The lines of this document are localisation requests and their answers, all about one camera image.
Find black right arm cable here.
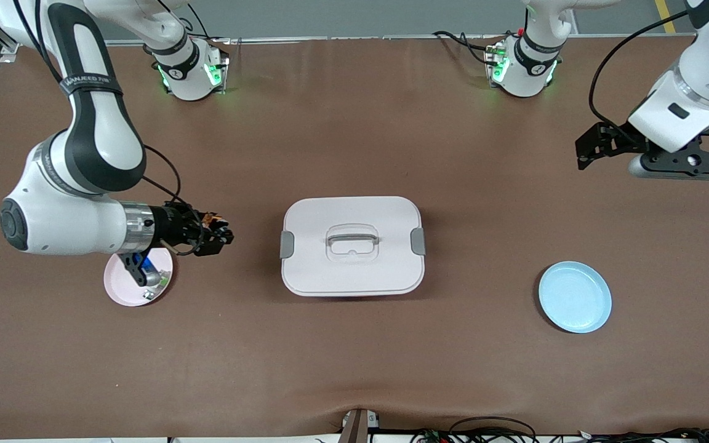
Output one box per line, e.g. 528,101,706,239
13,0,204,256

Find light blue round plate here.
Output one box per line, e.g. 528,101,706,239
538,261,612,334

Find grey box lid handle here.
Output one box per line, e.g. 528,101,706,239
326,226,380,248

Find white lidded storage box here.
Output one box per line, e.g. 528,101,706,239
279,196,427,298

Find brown table cover sheet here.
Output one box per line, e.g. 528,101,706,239
0,36,709,440

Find aluminium table edge rail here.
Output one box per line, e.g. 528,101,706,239
103,34,697,46

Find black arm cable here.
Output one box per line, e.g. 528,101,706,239
588,9,694,139
13,0,204,256

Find pale pink round plate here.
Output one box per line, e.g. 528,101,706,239
103,246,174,307

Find brown wedge bracket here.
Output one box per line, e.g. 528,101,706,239
339,408,381,443

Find tangled black cables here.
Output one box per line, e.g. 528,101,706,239
410,417,540,443
576,427,709,443

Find green and white switch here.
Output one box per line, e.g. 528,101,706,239
143,271,171,302

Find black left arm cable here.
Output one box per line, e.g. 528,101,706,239
588,9,694,139

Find black base power cable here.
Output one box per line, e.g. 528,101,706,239
432,30,503,65

